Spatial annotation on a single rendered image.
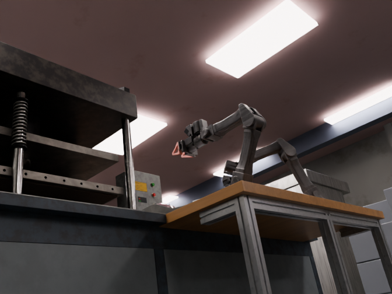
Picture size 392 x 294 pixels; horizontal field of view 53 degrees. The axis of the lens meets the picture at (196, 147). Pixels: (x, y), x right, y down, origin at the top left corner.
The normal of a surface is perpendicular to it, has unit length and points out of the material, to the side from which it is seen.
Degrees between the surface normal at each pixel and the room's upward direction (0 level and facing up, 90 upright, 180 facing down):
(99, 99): 90
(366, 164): 90
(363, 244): 90
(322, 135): 90
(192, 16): 180
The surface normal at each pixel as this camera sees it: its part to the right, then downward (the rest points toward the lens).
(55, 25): 0.14, 0.90
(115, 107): 0.72, -0.38
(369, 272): -0.67, -0.22
